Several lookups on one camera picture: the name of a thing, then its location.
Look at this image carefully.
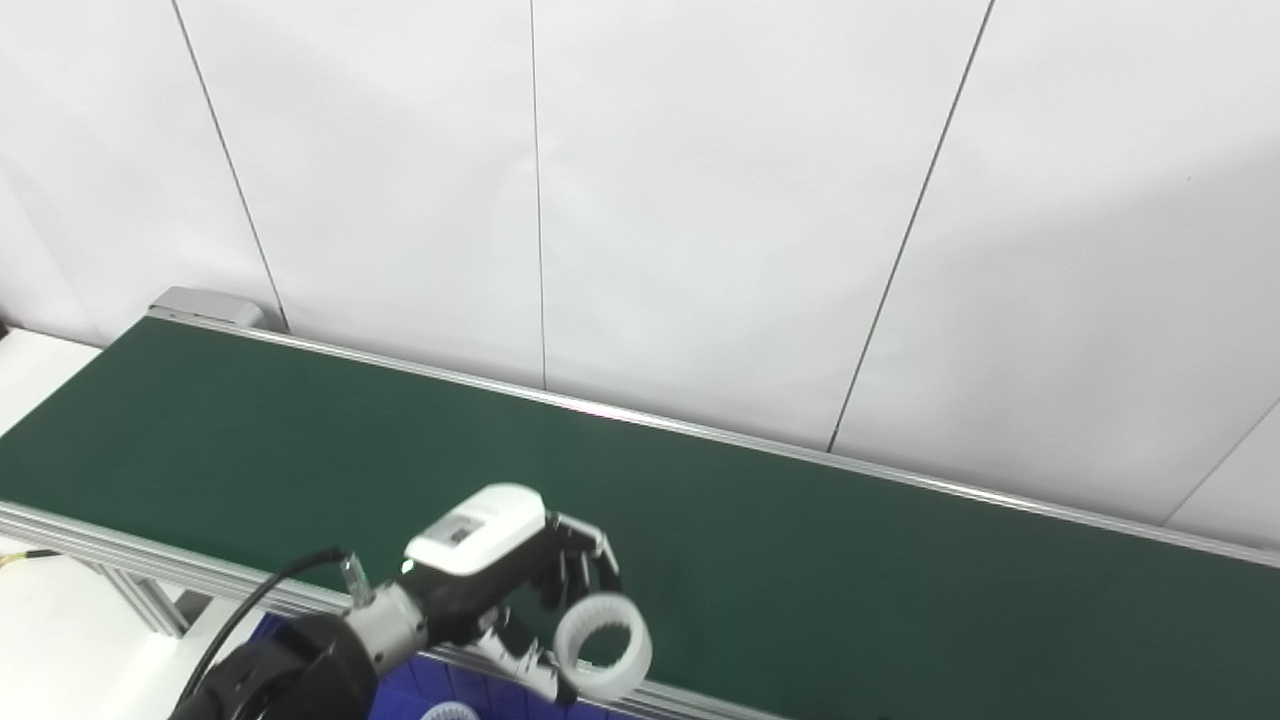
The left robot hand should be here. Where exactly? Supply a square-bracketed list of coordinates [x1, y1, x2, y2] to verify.
[403, 483, 623, 706]

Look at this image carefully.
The blue bin with white rings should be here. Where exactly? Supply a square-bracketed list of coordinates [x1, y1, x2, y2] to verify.
[368, 652, 651, 720]

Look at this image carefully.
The green conveyor belt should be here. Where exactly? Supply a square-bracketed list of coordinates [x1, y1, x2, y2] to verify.
[0, 318, 1280, 720]
[0, 308, 1280, 720]

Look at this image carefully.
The grey conveyor end housing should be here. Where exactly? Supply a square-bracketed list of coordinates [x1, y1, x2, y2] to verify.
[148, 287, 266, 329]

